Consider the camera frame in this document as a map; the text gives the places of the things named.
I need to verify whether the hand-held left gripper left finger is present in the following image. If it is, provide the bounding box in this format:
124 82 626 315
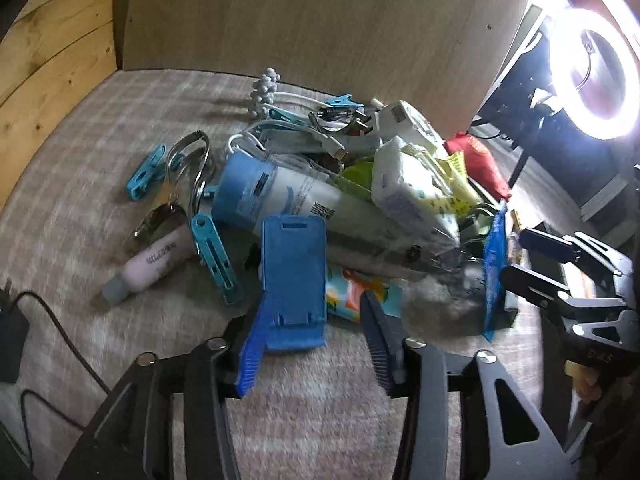
57 310 266 480

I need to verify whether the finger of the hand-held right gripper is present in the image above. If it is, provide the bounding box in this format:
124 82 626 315
517 227 633 277
500 264 629 322

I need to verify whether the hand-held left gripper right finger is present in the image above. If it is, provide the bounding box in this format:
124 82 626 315
360 290 576 480

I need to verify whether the blue plastic package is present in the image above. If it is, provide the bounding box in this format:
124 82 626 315
482 200 508 343

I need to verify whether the colourful printed tube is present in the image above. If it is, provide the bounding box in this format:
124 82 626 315
325 265 403 323

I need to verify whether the black container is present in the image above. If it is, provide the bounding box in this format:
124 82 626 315
510 220 640 480

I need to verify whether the blue phone stand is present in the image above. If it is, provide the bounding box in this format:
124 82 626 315
257 214 328 352

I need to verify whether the red bag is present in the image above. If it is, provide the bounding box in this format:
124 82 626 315
444 131 513 202

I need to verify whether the white tube blue cap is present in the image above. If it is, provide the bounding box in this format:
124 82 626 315
214 152 458 281

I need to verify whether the large metal clip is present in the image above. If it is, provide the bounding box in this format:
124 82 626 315
121 131 211 246

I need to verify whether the person's right hand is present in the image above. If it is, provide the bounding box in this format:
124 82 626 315
565 362 608 403

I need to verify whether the black tripod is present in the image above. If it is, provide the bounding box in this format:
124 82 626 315
470 110 536 186

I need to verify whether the teal clothes peg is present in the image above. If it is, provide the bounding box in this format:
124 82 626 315
325 92 366 111
124 144 167 202
191 212 244 306
260 106 306 126

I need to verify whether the small pale lotion bottle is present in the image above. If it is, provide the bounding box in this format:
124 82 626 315
101 227 197 303

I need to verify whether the white patterned tissue pack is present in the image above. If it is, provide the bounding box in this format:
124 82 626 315
371 136 481 241

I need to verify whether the white plug adapter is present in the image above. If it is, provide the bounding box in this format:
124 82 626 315
372 101 446 153

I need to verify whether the large plywood board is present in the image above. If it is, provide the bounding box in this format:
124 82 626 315
120 0 543 126

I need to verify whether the pine wood board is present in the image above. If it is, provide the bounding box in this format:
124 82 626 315
0 0 121 206

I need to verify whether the ring light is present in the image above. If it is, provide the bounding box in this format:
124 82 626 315
547 5 640 141

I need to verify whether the white usb cable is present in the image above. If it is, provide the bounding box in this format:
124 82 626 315
225 91 348 161

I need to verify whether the black power adapter with cable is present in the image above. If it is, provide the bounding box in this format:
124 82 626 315
0 280 116 433

